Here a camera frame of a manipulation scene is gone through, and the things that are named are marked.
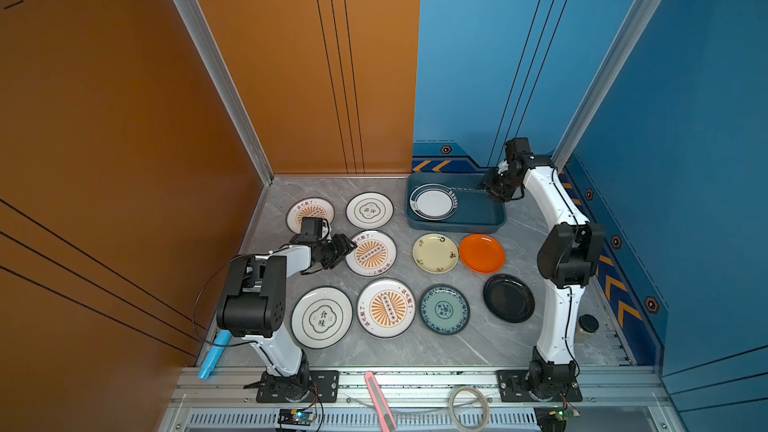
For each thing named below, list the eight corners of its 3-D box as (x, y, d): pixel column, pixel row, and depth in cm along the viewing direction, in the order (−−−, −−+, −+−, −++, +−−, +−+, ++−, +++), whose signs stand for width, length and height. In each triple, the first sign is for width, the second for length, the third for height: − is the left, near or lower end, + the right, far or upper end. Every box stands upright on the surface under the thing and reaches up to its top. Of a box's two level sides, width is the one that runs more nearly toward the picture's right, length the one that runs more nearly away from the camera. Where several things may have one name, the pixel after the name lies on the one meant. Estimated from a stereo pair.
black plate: (488, 323, 85) (492, 319, 82) (480, 278, 94) (482, 273, 91) (535, 323, 85) (540, 319, 82) (522, 278, 94) (526, 273, 91)
